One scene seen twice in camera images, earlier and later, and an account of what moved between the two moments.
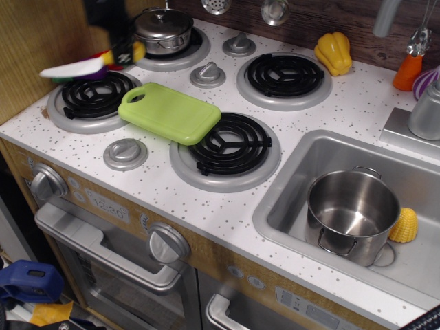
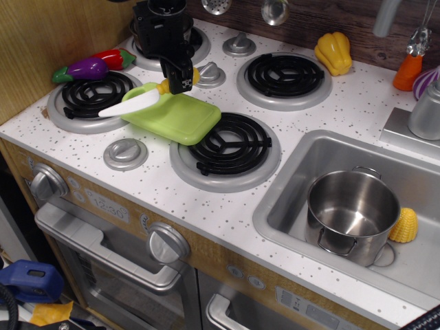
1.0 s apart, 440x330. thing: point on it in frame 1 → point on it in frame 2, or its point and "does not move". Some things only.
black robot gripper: x=113 y=14 → x=161 y=25
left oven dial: x=46 y=183 does not move
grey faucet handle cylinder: x=424 y=122 does not move
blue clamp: x=31 y=280 does not move
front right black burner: x=242 y=152 does not move
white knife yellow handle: x=108 y=58 → x=140 y=100
